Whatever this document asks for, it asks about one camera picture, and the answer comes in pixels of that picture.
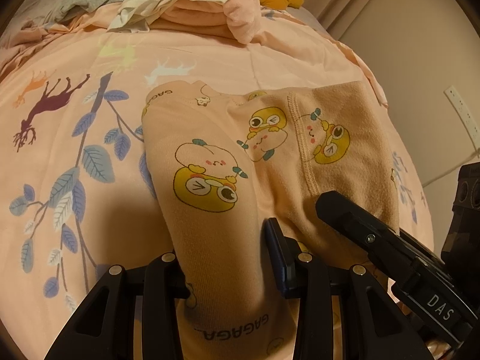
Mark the peach folded garment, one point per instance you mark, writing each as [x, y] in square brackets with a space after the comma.
[198, 17]

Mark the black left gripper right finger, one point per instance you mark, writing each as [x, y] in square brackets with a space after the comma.
[372, 325]

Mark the pink cartoon print garment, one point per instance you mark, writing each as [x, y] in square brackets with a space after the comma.
[223, 163]

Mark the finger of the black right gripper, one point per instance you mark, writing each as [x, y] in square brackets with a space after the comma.
[393, 254]

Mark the white wall power strip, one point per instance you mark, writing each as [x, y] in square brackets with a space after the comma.
[464, 113]

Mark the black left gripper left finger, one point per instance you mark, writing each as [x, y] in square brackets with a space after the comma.
[102, 327]

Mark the pink crumpled garment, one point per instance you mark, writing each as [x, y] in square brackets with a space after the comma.
[243, 19]

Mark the pink patterned bed sheet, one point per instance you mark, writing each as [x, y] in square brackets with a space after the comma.
[76, 192]

